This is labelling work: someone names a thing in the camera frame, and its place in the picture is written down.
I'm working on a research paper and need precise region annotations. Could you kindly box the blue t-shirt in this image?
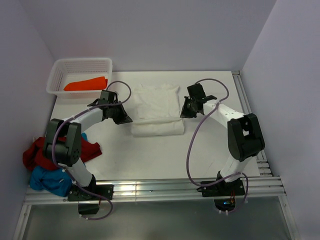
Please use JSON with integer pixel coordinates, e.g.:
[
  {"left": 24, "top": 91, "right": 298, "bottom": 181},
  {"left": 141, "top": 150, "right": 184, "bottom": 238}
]
[{"left": 22, "top": 137, "right": 73, "bottom": 197}]

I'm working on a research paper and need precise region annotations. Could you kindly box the dark red t-shirt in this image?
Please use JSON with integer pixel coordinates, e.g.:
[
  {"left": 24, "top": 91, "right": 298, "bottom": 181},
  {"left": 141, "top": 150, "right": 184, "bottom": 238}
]
[{"left": 22, "top": 137, "right": 102, "bottom": 172}]

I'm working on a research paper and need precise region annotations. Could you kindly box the white plastic basket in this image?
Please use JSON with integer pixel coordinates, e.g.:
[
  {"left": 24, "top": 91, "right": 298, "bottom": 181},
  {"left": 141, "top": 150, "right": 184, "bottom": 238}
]
[{"left": 46, "top": 57, "right": 113, "bottom": 99}]

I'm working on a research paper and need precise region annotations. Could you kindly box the orange rolled t-shirt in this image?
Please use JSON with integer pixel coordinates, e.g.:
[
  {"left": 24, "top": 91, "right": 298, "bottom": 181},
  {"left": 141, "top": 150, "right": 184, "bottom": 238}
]
[{"left": 63, "top": 76, "right": 108, "bottom": 92}]

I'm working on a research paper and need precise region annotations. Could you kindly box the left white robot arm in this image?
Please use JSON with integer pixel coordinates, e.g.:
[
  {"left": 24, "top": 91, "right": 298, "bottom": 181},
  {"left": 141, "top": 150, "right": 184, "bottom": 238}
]
[{"left": 42, "top": 90, "right": 133, "bottom": 200}]

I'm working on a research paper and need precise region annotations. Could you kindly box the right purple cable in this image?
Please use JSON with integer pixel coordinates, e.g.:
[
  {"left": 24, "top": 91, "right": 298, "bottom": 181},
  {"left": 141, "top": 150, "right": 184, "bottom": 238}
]
[{"left": 186, "top": 78, "right": 250, "bottom": 215}]

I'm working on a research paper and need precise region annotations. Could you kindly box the aluminium rail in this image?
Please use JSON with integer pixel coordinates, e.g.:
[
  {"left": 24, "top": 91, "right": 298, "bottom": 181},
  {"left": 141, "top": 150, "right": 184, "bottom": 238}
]
[
  {"left": 22, "top": 176, "right": 286, "bottom": 206},
  {"left": 231, "top": 70, "right": 276, "bottom": 177}
]

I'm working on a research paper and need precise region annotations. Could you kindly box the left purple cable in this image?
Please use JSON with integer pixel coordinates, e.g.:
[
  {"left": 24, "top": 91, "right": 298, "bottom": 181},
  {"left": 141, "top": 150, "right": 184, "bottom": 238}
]
[{"left": 56, "top": 80, "right": 132, "bottom": 221}]

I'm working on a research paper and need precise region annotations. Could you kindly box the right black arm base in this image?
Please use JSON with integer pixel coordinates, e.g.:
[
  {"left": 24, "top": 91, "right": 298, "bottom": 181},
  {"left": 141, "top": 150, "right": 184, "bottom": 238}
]
[{"left": 196, "top": 179, "right": 249, "bottom": 215}]

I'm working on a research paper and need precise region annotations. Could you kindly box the white printed t-shirt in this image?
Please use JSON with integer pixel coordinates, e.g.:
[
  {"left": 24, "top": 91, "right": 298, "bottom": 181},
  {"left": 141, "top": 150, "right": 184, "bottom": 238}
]
[{"left": 131, "top": 83, "right": 185, "bottom": 137}]

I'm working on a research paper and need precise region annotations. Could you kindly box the right side aluminium rail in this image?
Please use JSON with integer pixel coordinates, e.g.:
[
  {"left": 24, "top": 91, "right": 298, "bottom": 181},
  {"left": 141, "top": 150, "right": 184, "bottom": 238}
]
[{"left": 231, "top": 70, "right": 276, "bottom": 177}]

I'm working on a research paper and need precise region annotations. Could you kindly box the purple cable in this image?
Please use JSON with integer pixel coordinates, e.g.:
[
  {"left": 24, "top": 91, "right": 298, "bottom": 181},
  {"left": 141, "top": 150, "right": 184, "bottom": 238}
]
[
  {"left": 186, "top": 78, "right": 250, "bottom": 215},
  {"left": 56, "top": 80, "right": 132, "bottom": 221}
]

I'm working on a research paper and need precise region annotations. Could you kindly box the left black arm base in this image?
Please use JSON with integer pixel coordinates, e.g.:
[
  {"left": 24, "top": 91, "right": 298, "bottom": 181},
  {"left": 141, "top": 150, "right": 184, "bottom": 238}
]
[{"left": 67, "top": 184, "right": 114, "bottom": 216}]

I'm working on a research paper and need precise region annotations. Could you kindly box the front aluminium rail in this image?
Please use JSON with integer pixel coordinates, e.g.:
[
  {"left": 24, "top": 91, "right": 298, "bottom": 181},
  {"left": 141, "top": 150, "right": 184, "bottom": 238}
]
[{"left": 22, "top": 176, "right": 286, "bottom": 206}]

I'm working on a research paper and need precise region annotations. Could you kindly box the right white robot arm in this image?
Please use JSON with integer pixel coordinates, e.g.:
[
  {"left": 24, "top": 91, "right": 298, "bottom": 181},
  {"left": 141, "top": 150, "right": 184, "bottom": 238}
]
[{"left": 180, "top": 83, "right": 265, "bottom": 195}]

